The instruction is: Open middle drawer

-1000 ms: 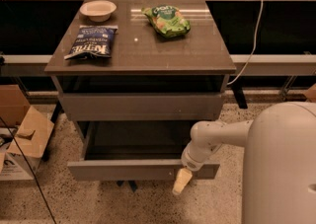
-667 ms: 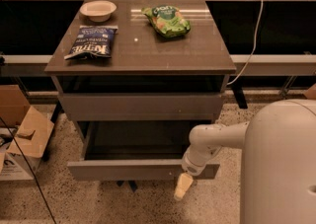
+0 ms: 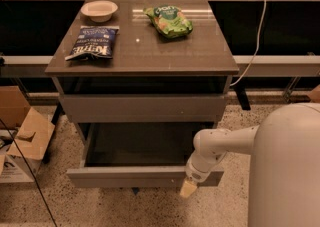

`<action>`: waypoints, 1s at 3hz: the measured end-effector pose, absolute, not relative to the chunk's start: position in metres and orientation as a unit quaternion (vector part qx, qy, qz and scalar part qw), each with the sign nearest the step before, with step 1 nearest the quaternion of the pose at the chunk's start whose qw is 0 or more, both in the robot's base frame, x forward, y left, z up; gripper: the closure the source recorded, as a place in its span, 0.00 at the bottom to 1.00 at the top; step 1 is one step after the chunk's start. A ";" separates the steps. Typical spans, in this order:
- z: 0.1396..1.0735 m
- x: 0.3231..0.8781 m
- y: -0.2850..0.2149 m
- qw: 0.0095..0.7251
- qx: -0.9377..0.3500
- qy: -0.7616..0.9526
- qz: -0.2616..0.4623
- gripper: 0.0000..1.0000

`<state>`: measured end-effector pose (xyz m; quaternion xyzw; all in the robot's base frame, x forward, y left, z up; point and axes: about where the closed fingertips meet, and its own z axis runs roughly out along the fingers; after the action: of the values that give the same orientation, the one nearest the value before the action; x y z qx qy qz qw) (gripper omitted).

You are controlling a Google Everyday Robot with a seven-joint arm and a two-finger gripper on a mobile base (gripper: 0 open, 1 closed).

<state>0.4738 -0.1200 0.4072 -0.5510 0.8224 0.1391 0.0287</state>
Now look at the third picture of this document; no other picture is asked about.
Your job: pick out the cardboard box at right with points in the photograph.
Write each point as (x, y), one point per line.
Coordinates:
(314, 95)

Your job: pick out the blue Kettle chips bag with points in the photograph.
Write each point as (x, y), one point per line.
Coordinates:
(94, 42)

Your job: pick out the blue tape floor mark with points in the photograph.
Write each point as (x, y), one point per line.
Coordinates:
(135, 190)

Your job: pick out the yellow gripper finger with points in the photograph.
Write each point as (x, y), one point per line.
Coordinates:
(188, 188)

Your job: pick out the grey top drawer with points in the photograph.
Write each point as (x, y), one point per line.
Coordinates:
(142, 108)

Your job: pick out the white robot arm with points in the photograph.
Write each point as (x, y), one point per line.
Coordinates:
(284, 178)

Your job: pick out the open cardboard box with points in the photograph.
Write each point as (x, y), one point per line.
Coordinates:
(27, 134)

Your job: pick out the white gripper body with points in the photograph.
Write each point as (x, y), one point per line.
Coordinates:
(194, 173)

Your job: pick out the green snack bag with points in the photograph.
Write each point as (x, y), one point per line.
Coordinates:
(169, 21)

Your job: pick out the white paper bowl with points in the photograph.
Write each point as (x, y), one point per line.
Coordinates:
(99, 11)

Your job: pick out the grey drawer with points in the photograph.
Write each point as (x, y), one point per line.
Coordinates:
(135, 155)
(142, 108)

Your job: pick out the grey drawer cabinet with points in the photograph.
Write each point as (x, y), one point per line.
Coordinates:
(146, 63)

